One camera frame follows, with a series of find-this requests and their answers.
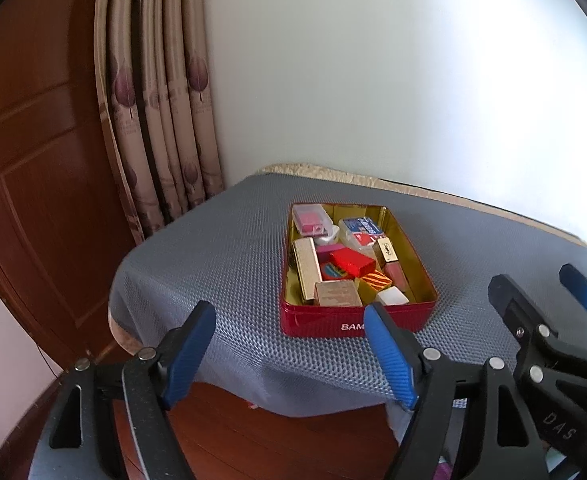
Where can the beige patterned curtain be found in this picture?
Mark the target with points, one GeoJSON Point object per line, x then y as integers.
{"type": "Point", "coordinates": [158, 110]}

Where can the clear box of cards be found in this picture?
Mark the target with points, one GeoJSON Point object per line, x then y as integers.
{"type": "Point", "coordinates": [361, 232]}

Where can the gold bar case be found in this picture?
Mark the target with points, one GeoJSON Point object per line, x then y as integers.
{"type": "Point", "coordinates": [307, 270]}

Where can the pink bottle with gold cap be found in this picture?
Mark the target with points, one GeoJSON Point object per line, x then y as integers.
{"type": "Point", "coordinates": [391, 260]}

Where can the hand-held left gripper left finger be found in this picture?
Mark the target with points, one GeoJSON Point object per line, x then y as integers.
{"type": "Point", "coordinates": [188, 350]}

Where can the pink box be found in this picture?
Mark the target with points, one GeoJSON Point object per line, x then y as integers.
{"type": "Point", "coordinates": [328, 251]}

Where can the yellow red-striped box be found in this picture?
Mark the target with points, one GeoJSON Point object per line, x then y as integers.
{"type": "Point", "coordinates": [375, 280]}

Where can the brown cardboard box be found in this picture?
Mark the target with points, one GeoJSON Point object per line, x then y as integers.
{"type": "Point", "coordinates": [338, 294]}

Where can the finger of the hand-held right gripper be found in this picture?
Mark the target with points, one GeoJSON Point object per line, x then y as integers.
{"type": "Point", "coordinates": [506, 300]}
{"type": "Point", "coordinates": [581, 290]}

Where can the brown wooden door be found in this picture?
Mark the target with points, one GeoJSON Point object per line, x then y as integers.
{"type": "Point", "coordinates": [38, 160]}

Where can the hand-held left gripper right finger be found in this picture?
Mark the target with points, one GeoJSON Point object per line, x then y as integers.
{"type": "Point", "coordinates": [388, 355]}

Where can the white charger cube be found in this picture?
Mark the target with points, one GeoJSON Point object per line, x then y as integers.
{"type": "Point", "coordinates": [392, 297]}

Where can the clear plastic box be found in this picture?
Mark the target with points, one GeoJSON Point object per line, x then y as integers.
{"type": "Point", "coordinates": [312, 219]}

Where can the red tin box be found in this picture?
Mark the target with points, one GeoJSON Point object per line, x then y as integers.
{"type": "Point", "coordinates": [318, 320]}

